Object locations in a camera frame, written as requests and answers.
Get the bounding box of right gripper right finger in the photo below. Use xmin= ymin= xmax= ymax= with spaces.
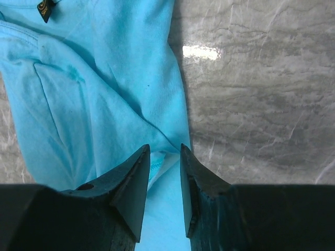
xmin=180 ymin=145 xmax=334 ymax=250

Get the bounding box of turquoise polo shirt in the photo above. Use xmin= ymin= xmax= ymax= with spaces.
xmin=1 ymin=1 xmax=191 ymax=250

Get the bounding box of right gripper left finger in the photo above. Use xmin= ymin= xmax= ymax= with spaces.
xmin=1 ymin=145 xmax=150 ymax=250

